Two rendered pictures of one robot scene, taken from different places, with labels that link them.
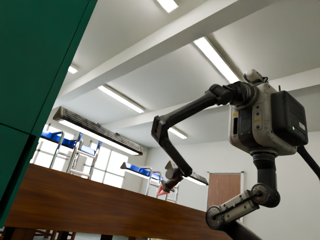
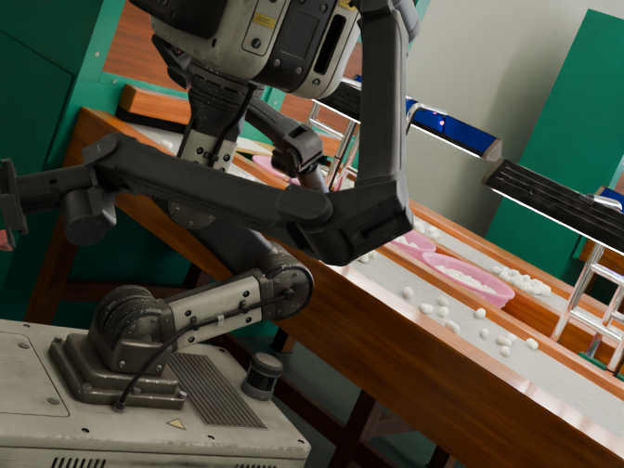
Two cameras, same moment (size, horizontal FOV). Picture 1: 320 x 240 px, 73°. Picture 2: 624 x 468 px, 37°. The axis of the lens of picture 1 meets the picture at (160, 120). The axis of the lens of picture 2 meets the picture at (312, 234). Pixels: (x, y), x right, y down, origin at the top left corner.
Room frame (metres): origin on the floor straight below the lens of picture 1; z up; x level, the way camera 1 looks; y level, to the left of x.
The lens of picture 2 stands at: (1.27, -2.30, 1.27)
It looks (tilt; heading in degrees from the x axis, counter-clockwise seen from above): 13 degrees down; 86
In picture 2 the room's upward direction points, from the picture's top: 22 degrees clockwise
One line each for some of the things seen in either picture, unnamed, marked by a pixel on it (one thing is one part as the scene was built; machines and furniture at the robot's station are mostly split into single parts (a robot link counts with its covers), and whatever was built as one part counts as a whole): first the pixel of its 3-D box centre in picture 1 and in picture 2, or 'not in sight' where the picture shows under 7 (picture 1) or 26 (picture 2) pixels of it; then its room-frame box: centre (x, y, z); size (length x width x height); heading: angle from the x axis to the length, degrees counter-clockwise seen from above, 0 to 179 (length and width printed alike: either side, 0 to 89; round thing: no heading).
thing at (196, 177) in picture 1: (188, 174); (610, 226); (1.98, -0.35, 1.08); 0.62 x 0.08 x 0.07; 137
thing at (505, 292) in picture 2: not in sight; (461, 289); (1.87, 0.14, 0.72); 0.27 x 0.27 x 0.10
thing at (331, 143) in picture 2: not in sight; (311, 140); (1.37, 1.06, 0.83); 0.30 x 0.06 x 0.07; 47
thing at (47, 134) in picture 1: (60, 141); (420, 115); (1.65, 0.72, 1.08); 0.62 x 0.08 x 0.07; 137
